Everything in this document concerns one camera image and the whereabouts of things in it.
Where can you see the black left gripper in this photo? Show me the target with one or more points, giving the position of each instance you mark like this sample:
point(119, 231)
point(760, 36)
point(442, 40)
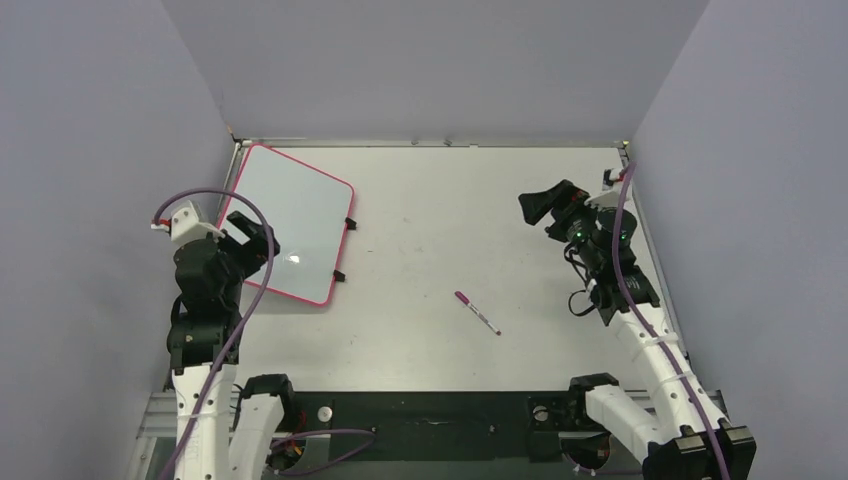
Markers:
point(254, 250)

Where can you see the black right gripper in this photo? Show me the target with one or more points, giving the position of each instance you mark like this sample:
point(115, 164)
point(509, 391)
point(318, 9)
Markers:
point(562, 208)

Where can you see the pink framed whiteboard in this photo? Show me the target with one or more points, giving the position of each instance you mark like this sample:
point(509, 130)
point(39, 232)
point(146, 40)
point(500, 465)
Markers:
point(308, 210)

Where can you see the white marker pen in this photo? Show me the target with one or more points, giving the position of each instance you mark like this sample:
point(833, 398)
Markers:
point(478, 314)

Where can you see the magenta marker cap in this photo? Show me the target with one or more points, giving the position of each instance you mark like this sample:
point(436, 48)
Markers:
point(462, 297)

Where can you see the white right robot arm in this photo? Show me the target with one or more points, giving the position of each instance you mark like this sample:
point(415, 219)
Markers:
point(685, 435)

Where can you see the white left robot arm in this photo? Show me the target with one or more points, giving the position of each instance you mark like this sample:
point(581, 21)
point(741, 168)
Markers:
point(223, 432)

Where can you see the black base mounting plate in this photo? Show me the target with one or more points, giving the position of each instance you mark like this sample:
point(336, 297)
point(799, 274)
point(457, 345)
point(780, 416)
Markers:
point(541, 426)

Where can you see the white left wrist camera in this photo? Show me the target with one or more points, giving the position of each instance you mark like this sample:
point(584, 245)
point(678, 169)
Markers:
point(186, 224)

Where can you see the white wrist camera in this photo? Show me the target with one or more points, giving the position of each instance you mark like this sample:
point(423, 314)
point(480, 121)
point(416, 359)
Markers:
point(186, 224)
point(612, 181)

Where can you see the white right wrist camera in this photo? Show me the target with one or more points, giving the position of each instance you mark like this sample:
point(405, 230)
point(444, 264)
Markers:
point(612, 181)

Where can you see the aluminium front rail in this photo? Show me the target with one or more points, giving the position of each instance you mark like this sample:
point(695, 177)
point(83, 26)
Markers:
point(159, 417)

